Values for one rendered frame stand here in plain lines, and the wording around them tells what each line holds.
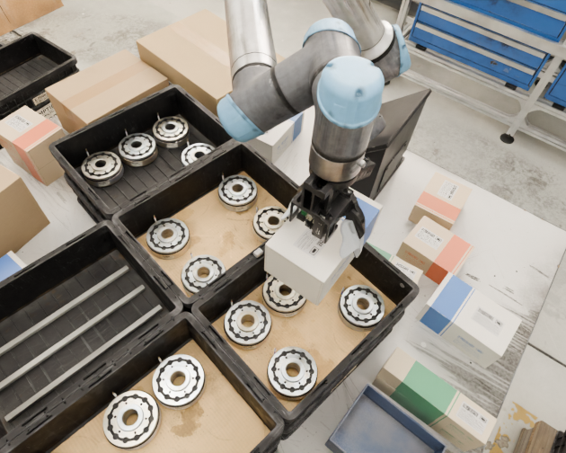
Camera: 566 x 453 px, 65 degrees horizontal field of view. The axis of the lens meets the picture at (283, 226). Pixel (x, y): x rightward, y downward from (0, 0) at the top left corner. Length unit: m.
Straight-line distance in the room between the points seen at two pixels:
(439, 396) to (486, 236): 0.58
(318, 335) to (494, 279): 0.59
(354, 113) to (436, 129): 2.31
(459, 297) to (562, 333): 1.16
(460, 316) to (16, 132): 1.30
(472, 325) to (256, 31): 0.82
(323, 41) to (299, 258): 0.34
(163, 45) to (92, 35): 1.89
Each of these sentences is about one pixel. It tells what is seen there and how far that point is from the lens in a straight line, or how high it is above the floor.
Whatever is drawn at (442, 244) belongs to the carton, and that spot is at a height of 0.77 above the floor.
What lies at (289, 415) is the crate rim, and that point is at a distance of 0.86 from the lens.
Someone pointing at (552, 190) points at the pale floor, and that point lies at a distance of 2.81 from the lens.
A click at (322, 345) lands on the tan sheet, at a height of 0.83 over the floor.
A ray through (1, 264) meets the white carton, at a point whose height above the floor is 0.79.
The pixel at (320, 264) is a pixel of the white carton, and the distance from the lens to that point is 0.74.
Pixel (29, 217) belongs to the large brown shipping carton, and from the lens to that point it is 1.37.
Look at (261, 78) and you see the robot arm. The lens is 0.65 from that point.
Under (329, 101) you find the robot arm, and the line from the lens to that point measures 0.53.
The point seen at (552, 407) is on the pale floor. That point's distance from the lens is 2.15.
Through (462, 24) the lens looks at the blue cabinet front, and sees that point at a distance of 2.72.
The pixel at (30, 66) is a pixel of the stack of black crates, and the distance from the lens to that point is 2.39.
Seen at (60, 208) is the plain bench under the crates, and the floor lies 0.70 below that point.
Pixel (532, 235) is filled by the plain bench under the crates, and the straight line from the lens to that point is 1.53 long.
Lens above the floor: 1.77
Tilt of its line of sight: 55 degrees down
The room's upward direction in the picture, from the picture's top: 6 degrees clockwise
